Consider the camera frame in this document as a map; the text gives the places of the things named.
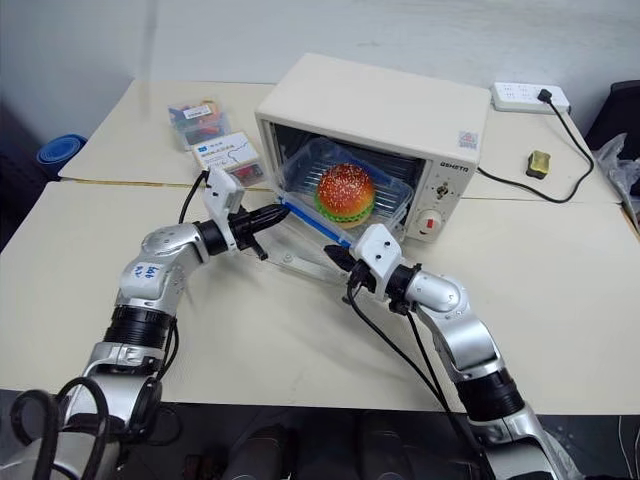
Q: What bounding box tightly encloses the white power strip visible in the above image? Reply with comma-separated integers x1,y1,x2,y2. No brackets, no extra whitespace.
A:
488,81,572,116

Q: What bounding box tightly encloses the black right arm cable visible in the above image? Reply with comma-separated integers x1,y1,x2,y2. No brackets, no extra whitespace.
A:
343,283,497,480

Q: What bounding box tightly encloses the clear blue-rimmed food container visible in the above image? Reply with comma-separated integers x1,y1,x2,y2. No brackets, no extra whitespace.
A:
273,138,417,252

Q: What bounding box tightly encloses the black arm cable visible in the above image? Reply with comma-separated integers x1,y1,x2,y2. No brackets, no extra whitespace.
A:
343,283,497,480
176,169,211,227

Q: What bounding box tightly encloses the clear box with label card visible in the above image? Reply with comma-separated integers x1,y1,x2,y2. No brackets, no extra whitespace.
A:
191,130,263,190

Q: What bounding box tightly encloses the dark rounded shape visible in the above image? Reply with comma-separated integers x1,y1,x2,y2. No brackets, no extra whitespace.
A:
233,423,299,480

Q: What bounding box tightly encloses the toy hamburger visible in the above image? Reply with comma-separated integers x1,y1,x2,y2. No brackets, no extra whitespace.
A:
313,163,377,231

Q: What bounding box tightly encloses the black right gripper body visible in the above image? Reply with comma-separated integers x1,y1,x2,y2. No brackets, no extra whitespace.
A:
345,263,383,297

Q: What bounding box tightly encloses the clear box of coloured parts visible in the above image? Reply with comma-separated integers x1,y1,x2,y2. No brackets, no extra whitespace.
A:
166,99,234,149

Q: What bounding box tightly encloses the yellow and black sponge block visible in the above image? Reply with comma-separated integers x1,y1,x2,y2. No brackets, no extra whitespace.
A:
523,148,553,180

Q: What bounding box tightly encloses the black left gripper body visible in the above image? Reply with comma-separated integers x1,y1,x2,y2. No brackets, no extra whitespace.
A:
227,207,269,262

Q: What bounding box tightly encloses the blue round object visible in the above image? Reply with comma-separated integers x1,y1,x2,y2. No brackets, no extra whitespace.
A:
35,133,88,179

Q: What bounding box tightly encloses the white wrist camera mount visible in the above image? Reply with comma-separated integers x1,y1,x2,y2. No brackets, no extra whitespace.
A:
201,167,247,250
351,223,404,302

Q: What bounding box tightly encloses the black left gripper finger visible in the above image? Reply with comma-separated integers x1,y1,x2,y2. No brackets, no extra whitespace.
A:
251,215,290,234
251,203,291,222

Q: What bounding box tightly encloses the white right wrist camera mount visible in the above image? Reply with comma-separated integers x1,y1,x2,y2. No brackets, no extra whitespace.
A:
351,223,404,302

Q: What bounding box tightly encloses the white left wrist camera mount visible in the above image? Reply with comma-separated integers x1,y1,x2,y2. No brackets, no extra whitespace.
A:
201,167,247,250

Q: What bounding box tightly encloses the cream toaster oven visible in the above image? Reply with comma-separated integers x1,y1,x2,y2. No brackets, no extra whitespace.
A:
253,52,493,246

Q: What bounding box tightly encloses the glass toaster oven door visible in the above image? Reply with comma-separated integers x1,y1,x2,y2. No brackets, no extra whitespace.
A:
258,198,362,290

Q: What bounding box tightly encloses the black power plug and cord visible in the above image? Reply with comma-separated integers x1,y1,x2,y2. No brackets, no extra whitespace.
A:
476,87,597,204

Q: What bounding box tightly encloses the clear plastic bag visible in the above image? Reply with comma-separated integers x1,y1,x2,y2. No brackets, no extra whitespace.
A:
593,133,640,227

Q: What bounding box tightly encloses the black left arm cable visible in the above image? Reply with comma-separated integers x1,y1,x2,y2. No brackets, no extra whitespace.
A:
176,169,211,227

